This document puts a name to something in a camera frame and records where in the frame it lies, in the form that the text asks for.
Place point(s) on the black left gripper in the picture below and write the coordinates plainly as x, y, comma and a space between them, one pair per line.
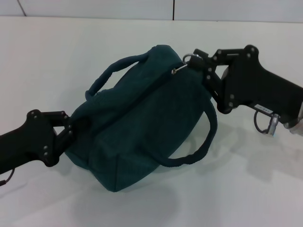
26, 144

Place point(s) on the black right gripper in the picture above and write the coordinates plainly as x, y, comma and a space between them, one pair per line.
260, 87

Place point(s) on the dark teal lunch bag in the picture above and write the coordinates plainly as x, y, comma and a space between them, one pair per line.
146, 123

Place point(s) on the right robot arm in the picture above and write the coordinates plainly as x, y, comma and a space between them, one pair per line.
296, 123

